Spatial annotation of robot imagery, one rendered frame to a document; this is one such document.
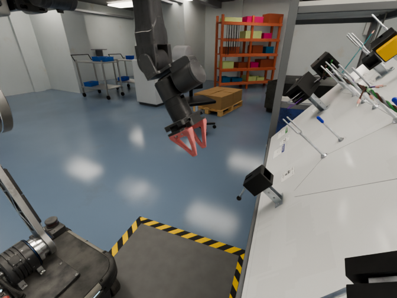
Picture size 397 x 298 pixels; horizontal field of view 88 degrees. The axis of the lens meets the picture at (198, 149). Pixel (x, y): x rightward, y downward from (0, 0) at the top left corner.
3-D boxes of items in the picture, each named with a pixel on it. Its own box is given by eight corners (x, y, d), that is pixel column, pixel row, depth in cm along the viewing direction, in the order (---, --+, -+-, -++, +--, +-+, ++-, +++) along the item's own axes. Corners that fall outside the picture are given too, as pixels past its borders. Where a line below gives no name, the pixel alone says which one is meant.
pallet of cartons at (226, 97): (225, 117, 414) (227, 98, 397) (191, 112, 448) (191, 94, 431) (243, 104, 502) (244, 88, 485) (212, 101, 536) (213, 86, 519)
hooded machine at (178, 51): (182, 86, 722) (181, 45, 664) (197, 88, 697) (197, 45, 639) (171, 90, 668) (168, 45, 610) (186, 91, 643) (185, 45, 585)
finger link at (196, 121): (217, 141, 57) (202, 110, 56) (206, 151, 52) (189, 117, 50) (198, 148, 61) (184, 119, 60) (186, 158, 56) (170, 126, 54)
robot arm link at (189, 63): (158, 57, 55) (136, 58, 48) (191, 31, 48) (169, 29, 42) (179, 98, 57) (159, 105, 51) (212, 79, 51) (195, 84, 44)
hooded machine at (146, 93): (155, 98, 566) (150, 37, 500) (176, 100, 538) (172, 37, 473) (136, 104, 506) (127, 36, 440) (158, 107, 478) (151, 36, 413)
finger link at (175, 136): (213, 145, 55) (198, 113, 54) (201, 156, 50) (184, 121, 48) (194, 151, 59) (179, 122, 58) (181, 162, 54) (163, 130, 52)
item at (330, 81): (278, 96, 107) (280, 83, 104) (280, 85, 136) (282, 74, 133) (353, 101, 96) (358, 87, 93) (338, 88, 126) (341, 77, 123)
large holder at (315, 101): (345, 84, 79) (318, 58, 79) (326, 113, 73) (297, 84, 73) (330, 93, 85) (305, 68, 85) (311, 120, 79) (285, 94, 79)
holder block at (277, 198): (254, 209, 61) (230, 186, 61) (289, 189, 54) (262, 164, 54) (252, 220, 57) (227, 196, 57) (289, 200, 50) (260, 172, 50)
